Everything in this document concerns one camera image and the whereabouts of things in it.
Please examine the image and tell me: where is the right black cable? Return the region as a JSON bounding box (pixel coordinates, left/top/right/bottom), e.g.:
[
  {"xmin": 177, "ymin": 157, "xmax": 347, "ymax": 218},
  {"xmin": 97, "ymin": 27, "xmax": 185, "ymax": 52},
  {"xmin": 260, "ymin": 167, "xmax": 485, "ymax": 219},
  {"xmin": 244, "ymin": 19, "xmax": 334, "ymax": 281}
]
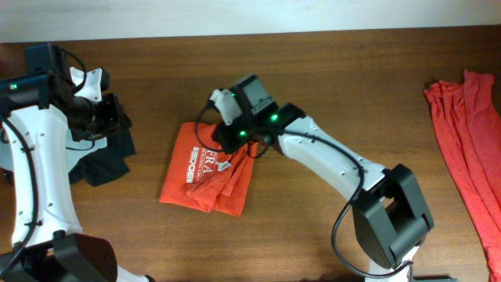
[{"xmin": 194, "ymin": 99, "xmax": 414, "ymax": 280}]

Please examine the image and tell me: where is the red ribbed garment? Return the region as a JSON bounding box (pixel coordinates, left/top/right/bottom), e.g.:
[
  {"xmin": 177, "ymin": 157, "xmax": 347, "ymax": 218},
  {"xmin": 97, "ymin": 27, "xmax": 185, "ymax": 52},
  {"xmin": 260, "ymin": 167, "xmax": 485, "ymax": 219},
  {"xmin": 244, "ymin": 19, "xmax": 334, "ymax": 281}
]
[{"xmin": 424, "ymin": 70, "xmax": 500, "ymax": 282}]

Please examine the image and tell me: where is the grey folded t-shirt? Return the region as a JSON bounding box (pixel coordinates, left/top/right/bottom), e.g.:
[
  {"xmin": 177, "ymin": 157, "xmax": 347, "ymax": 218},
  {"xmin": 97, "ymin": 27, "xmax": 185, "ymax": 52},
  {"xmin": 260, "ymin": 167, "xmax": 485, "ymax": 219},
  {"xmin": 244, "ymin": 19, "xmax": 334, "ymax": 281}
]
[{"xmin": 1, "ymin": 107, "xmax": 107, "ymax": 178}]

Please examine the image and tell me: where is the orange soccer t-shirt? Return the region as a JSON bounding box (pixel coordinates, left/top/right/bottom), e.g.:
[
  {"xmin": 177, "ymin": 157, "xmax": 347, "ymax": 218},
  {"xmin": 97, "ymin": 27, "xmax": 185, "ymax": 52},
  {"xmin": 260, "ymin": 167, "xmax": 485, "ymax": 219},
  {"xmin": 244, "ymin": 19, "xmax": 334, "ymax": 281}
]
[{"xmin": 159, "ymin": 122, "xmax": 258, "ymax": 217}]

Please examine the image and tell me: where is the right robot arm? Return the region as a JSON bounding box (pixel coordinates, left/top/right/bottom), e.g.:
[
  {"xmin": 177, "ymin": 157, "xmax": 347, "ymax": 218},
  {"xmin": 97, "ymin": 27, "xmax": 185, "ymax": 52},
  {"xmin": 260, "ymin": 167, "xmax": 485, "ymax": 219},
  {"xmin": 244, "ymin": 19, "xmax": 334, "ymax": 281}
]
[{"xmin": 207, "ymin": 74, "xmax": 434, "ymax": 281}]

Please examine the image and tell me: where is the dark navy folded garment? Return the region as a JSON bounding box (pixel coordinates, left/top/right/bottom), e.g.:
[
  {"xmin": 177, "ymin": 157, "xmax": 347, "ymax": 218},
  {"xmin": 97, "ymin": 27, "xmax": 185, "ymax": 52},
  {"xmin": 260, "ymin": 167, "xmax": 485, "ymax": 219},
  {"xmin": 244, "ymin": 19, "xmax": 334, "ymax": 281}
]
[{"xmin": 46, "ymin": 129, "xmax": 135, "ymax": 186}]

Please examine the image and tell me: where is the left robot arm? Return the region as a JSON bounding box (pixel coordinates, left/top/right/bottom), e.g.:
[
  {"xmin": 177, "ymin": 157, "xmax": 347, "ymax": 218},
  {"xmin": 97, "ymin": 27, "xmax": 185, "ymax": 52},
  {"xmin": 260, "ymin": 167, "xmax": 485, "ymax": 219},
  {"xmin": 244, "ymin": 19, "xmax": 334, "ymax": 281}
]
[{"xmin": 1, "ymin": 42, "xmax": 138, "ymax": 281}]

